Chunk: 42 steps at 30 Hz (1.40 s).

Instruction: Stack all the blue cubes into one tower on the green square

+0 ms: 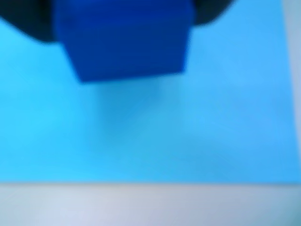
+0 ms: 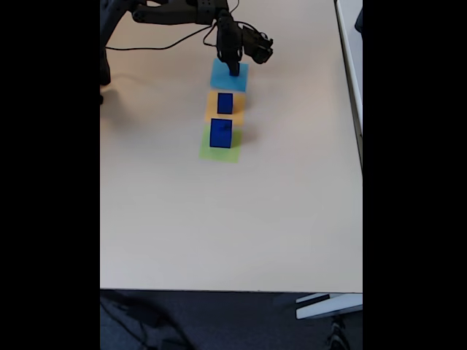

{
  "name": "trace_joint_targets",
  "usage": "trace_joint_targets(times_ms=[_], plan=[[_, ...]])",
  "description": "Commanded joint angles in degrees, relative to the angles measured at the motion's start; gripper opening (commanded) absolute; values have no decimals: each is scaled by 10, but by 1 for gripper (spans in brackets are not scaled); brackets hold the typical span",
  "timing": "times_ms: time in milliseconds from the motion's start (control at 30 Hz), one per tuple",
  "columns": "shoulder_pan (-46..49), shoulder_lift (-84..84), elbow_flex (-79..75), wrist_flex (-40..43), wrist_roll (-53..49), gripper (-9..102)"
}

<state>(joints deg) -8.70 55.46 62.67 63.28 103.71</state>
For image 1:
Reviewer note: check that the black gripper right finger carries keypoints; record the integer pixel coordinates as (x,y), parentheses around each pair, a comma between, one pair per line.
(209,10)

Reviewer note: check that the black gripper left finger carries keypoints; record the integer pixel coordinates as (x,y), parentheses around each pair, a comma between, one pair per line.
(28,18)

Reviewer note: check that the small blue cube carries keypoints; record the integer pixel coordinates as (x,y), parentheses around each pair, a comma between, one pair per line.
(127,40)

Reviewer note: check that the blue paper square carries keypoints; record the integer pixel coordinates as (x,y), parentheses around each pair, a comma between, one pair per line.
(164,117)

